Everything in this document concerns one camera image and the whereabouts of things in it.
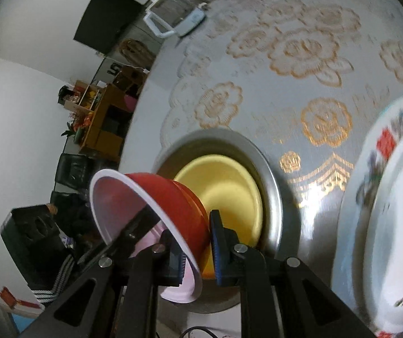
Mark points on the white rose print plate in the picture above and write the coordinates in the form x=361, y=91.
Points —
x=398, y=236

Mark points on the red plastic bowl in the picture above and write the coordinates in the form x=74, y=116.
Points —
x=166, y=197

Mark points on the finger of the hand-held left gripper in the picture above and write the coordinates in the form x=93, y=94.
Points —
x=134, y=226

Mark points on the teal rimmed printed plate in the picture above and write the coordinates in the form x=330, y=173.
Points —
x=370, y=169

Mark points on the black plastic stool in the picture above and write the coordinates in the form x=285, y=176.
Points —
x=32, y=234

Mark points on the dark striped clothing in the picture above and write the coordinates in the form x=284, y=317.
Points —
x=55, y=281

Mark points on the brown woven chair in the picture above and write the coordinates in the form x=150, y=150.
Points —
x=134, y=51

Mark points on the white electric glass kettle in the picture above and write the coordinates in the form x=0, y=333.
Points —
x=194, y=21

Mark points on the yellow plastic bowl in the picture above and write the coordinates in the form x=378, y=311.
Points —
x=222, y=183

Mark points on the pink plastic stool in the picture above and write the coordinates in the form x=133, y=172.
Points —
x=131, y=102

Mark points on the wooden cabinet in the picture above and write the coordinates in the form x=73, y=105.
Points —
x=109, y=116

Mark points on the stainless steel bowl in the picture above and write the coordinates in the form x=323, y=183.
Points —
x=270, y=190

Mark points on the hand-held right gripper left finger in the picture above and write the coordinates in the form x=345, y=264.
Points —
x=181, y=267

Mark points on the black leather chair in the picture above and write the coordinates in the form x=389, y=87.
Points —
x=71, y=173

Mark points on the black wall television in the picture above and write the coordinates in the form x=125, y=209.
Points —
x=106, y=21

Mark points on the orange flower arrangement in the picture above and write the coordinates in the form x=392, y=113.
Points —
x=80, y=124

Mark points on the gold floral lace tablecloth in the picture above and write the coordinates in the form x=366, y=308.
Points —
x=293, y=95

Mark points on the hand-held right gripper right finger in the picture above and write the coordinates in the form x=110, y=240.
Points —
x=217, y=253

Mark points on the red white box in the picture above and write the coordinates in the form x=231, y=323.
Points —
x=11, y=300

